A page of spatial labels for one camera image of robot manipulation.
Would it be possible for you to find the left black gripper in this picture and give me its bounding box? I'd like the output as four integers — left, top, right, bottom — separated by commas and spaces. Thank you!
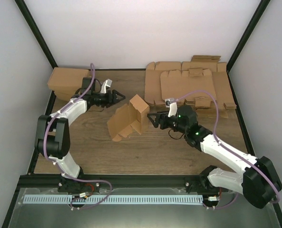
91, 90, 125, 108

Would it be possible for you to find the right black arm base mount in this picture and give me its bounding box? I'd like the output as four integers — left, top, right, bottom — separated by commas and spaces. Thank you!
184, 175, 228, 194

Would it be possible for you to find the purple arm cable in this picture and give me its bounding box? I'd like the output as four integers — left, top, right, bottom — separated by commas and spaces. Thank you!
173, 89, 281, 209
43, 63, 113, 211

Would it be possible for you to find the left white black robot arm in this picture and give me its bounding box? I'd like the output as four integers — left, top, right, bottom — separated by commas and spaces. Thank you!
34, 77, 126, 192

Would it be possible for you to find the black corner frame post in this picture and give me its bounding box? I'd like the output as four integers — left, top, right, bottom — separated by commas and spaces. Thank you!
14, 0, 58, 68
228, 0, 272, 70

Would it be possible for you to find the folded cardboard box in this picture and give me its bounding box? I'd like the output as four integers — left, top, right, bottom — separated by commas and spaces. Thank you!
55, 94, 73, 101
57, 96, 71, 102
49, 76, 92, 95
48, 67, 89, 91
54, 91, 75, 100

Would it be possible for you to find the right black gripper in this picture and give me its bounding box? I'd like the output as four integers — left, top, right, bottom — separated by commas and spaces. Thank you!
148, 111, 188, 134

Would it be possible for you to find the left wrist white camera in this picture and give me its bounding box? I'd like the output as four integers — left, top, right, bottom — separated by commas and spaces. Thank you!
100, 79, 112, 94

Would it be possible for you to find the brown cardboard box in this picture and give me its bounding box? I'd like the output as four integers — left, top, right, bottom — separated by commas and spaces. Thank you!
107, 95, 150, 142

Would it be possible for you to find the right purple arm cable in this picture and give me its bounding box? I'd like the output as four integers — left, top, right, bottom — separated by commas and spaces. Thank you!
173, 89, 281, 209

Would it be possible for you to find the bottom folded cardboard box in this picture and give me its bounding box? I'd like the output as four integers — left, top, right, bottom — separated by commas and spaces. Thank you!
57, 96, 71, 102

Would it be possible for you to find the black aluminium frame rail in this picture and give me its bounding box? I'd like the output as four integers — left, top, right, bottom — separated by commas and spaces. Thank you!
19, 174, 270, 190

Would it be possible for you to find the top folded cardboard box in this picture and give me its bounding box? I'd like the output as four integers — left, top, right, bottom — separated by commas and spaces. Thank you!
48, 67, 89, 91

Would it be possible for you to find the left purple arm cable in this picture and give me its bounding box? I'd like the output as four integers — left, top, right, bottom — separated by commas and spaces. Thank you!
43, 63, 113, 211

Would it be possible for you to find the pile of flat cardboard blanks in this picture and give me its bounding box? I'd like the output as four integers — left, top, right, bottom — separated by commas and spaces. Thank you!
145, 55, 236, 110

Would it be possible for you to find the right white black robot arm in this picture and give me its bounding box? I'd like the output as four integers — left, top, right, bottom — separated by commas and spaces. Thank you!
147, 105, 282, 209

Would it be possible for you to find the light blue slotted cable duct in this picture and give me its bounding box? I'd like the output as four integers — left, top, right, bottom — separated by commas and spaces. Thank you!
22, 194, 203, 205

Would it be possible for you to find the right black corner frame post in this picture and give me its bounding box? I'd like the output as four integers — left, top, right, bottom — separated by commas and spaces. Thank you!
228, 0, 272, 70

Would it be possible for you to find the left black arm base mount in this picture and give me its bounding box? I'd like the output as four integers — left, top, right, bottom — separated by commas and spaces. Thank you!
57, 174, 110, 194

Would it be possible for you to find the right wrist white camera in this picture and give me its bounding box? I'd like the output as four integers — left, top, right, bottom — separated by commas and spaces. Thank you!
165, 98, 177, 117

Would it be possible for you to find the wrist white camera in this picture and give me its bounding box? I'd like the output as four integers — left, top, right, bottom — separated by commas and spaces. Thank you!
165, 98, 177, 117
100, 79, 112, 94

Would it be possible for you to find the left black corner frame post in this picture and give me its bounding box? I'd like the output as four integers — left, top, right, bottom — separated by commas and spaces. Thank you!
14, 0, 58, 68

